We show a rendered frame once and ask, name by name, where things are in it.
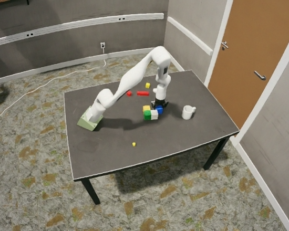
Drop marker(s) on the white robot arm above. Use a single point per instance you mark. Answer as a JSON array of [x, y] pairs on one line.
[[162, 59]]

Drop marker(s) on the white mug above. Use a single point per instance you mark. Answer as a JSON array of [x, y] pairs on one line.
[[187, 112]]

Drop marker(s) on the red rectangular bar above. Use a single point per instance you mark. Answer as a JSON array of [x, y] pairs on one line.
[[141, 93]]

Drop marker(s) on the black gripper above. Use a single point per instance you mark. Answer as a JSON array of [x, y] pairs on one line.
[[159, 103]]

